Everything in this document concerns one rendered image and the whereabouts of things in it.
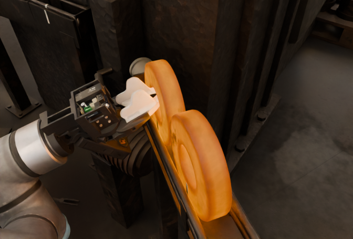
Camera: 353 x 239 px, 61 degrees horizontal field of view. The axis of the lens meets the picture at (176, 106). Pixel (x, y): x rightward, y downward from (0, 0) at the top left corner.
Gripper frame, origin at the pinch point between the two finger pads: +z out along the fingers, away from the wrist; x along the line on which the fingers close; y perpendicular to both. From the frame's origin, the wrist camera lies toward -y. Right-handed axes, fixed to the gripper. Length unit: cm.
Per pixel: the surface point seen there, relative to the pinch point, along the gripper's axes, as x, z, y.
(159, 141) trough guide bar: -7.2, -4.0, -2.4
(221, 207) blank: -23.5, 0.5, 0.6
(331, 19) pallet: 95, 118, -100
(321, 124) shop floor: 30, 63, -97
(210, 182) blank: -21.8, 0.7, 4.8
